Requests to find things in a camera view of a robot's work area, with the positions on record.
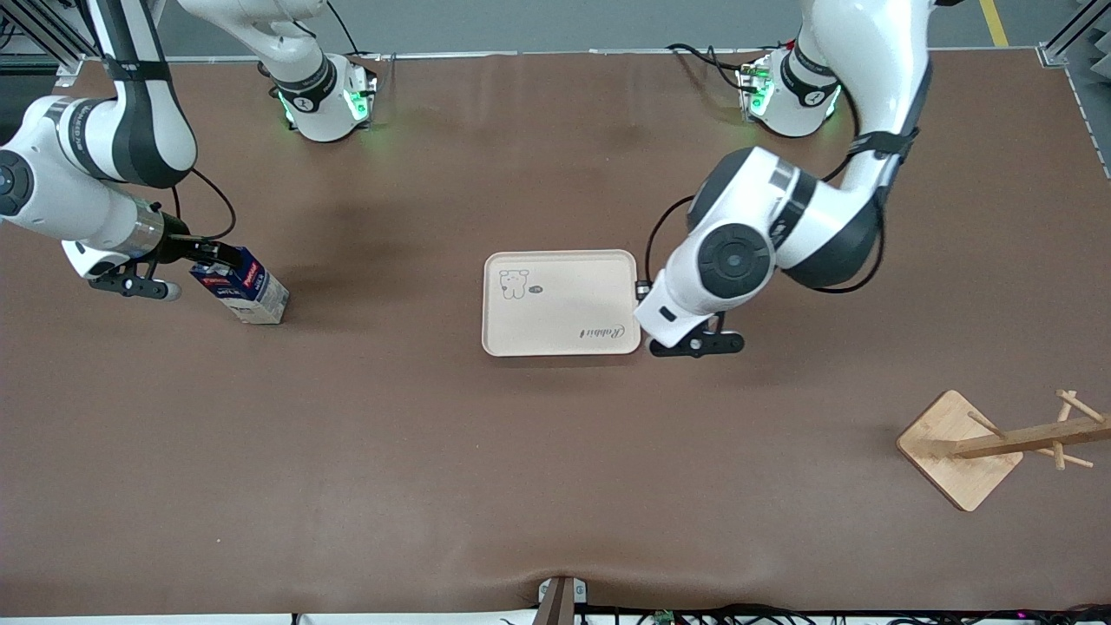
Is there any cream rabbit print tray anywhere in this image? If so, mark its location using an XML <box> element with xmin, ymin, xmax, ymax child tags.
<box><xmin>482</xmin><ymin>250</ymin><xmax>645</xmax><ymax>358</ymax></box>

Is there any aluminium frame corner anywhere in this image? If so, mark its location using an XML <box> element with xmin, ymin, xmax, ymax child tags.
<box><xmin>1037</xmin><ymin>0</ymin><xmax>1111</xmax><ymax>69</ymax></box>

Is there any black right base cable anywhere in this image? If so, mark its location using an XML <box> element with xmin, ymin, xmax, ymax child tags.
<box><xmin>325</xmin><ymin>0</ymin><xmax>387</xmax><ymax>62</ymax></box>

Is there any aluminium frame with black bars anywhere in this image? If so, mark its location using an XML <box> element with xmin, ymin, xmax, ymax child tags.
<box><xmin>0</xmin><ymin>0</ymin><xmax>114</xmax><ymax>83</ymax></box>

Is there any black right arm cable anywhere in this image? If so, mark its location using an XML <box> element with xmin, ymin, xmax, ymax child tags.
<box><xmin>169</xmin><ymin>168</ymin><xmax>238</xmax><ymax>244</ymax></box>

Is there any metal table edge bracket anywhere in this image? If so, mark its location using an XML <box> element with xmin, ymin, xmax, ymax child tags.
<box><xmin>536</xmin><ymin>576</ymin><xmax>588</xmax><ymax>625</ymax></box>

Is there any black left base cable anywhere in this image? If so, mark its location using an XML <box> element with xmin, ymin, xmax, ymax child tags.
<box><xmin>667</xmin><ymin>42</ymin><xmax>756</xmax><ymax>88</ymax></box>

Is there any blue milk carton green cap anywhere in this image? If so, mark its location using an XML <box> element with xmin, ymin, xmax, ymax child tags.
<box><xmin>189</xmin><ymin>247</ymin><xmax>291</xmax><ymax>326</ymax></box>

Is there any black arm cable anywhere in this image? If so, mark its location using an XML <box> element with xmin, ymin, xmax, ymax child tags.
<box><xmin>169</xmin><ymin>168</ymin><xmax>238</xmax><ymax>244</ymax></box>
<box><xmin>636</xmin><ymin>87</ymin><xmax>888</xmax><ymax>300</ymax></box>

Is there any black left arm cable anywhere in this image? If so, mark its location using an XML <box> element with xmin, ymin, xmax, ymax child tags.
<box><xmin>636</xmin><ymin>87</ymin><xmax>888</xmax><ymax>300</ymax></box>

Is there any wooden mug stand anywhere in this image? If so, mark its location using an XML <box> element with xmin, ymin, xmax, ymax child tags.
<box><xmin>896</xmin><ymin>389</ymin><xmax>1111</xmax><ymax>513</ymax></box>

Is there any black base cable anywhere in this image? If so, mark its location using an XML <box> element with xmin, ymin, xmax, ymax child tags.
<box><xmin>667</xmin><ymin>42</ymin><xmax>756</xmax><ymax>88</ymax></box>
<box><xmin>325</xmin><ymin>0</ymin><xmax>387</xmax><ymax>62</ymax></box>

